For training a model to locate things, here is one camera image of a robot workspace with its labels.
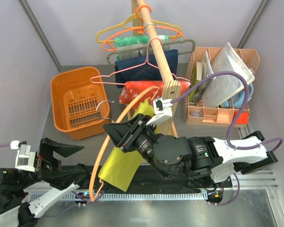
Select pink wire hanger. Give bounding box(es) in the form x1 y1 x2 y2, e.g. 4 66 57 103
90 39 196 88

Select light blue headphones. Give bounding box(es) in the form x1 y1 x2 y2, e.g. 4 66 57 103
220 83 254 109

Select yellow plastic hanger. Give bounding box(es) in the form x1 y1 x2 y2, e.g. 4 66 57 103
95 14 183 44

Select orange plastic basket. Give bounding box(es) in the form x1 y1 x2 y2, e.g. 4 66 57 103
51 67 110 140

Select tape roll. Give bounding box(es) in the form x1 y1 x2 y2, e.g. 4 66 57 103
190 110 203 117

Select green book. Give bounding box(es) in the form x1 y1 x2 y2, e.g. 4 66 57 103
188 62 203 101

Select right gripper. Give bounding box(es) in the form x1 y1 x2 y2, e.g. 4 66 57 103
104 114 170 181

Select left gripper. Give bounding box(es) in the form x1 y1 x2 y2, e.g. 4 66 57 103
16 137 87 189

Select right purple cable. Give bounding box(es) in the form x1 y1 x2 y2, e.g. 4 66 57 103
170 70 284 150

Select orange plastic hanger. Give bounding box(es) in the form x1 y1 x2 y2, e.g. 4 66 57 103
99 4 185 52

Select green white cloth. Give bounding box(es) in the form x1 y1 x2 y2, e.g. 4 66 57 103
115 35 169 47

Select wooden clothes rack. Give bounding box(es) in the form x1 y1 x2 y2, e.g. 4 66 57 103
137 0 182 137

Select navy blue trousers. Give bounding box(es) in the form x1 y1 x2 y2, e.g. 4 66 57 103
115 49 178 88

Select grey plastic hanger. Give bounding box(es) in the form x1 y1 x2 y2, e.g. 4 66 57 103
106 39 196 65

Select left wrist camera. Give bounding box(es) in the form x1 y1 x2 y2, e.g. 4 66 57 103
10 140 37 172

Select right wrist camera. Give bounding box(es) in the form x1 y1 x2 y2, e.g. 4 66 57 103
146 97 173 126

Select yellow-green trousers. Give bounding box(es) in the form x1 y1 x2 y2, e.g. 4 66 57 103
98 98 157 192

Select red cube socket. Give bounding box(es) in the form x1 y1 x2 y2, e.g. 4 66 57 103
236 113 249 124

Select grey cloth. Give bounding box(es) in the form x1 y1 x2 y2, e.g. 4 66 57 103
115 42 171 57

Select peach desk organizer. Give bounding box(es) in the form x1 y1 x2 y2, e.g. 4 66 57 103
185 47 259 127

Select white paper document folder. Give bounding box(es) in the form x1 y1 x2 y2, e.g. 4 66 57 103
203 43 255 108

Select peach wooden-look hanger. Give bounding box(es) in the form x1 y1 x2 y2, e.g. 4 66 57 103
89 86 160 202

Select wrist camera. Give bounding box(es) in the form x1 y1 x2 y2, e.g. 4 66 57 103
10 140 37 172
146 97 173 126

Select red patterned cloth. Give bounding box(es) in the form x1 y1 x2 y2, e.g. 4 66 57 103
118 80 191 112

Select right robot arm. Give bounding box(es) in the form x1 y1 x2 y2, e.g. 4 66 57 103
104 113 278 187

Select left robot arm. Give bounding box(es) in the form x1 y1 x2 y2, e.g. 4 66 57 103
0 138 91 227

